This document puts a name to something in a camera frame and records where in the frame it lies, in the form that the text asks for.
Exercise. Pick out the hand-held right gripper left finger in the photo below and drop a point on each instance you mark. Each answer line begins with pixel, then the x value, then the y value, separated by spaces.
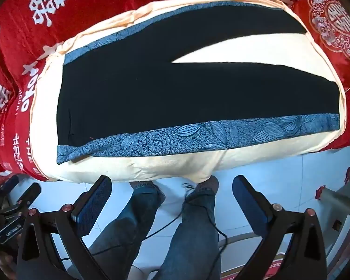
pixel 92 208

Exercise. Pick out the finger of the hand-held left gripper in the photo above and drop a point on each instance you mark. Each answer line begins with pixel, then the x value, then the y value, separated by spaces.
pixel 29 195
pixel 10 185

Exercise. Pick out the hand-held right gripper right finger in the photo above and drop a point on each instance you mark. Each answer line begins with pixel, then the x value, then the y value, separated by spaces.
pixel 250 207

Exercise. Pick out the black pants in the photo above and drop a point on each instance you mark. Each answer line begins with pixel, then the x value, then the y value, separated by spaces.
pixel 128 93

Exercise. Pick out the person's left leg in jeans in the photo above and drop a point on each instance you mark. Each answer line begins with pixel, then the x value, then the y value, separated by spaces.
pixel 125 227

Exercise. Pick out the person's leg in jeans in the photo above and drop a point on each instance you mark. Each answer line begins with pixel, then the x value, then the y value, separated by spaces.
pixel 192 239
pixel 125 227

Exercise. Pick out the person's right shoe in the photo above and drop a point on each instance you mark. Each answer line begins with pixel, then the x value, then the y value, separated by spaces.
pixel 207 183

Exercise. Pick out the person's right leg in jeans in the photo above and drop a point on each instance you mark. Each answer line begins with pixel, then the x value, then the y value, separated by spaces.
pixel 192 239

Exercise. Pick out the cream quilt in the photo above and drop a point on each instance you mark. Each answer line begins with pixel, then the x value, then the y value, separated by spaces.
pixel 163 166

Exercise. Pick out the grey metal tube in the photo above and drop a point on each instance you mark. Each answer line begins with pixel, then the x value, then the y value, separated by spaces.
pixel 341 201

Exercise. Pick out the blue leaf patterned cloth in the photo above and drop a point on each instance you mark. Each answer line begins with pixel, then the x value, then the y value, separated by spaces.
pixel 192 134

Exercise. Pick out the red printed blanket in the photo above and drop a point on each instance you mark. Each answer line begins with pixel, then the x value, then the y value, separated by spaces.
pixel 84 5

